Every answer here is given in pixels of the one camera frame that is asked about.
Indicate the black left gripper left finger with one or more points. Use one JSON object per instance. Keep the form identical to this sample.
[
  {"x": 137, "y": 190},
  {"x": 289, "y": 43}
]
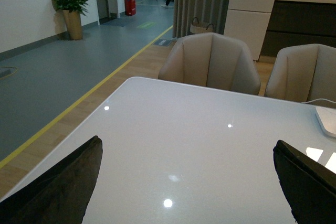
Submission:
[{"x": 62, "y": 193}]

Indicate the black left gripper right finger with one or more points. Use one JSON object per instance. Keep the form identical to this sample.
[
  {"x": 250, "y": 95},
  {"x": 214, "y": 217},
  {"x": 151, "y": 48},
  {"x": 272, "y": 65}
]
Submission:
[{"x": 308, "y": 186}]

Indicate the white flat device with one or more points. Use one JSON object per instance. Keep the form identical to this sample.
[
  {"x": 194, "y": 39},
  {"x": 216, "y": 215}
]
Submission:
[{"x": 326, "y": 119}]

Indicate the beige chair near right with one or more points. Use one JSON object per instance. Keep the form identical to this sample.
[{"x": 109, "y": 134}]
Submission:
[{"x": 304, "y": 73}]

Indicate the beige chair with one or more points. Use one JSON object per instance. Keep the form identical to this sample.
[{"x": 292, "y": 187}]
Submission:
[
  {"x": 212, "y": 60},
  {"x": 304, "y": 73}
]

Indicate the beige chair near left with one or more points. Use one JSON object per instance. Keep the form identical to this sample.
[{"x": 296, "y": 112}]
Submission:
[{"x": 212, "y": 60}]

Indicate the dark counter cabinet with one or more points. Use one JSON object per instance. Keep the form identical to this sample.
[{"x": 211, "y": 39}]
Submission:
[{"x": 299, "y": 22}]

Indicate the tan tall plant pot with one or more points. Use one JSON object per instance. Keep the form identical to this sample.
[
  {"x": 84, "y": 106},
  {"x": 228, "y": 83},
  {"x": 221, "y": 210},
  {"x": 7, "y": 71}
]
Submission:
[{"x": 73, "y": 24}]

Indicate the green potted plant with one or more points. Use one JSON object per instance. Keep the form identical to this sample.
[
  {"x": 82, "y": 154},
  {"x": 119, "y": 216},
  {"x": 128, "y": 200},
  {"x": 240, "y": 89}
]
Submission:
[{"x": 71, "y": 5}]

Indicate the white drawer cabinet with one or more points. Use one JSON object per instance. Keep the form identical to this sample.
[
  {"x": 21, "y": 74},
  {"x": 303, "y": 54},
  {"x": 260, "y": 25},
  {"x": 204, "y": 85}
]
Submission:
[{"x": 248, "y": 20}]

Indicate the red bin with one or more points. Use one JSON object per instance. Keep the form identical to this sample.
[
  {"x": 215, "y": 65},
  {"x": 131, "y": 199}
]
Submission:
[{"x": 130, "y": 7}]

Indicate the gray ribbed curtain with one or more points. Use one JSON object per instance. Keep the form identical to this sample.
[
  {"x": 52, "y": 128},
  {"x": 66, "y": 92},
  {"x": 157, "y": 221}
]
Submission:
[{"x": 207, "y": 11}]

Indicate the woven basket with handles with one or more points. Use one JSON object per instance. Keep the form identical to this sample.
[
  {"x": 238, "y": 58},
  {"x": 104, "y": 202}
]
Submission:
[{"x": 198, "y": 27}]

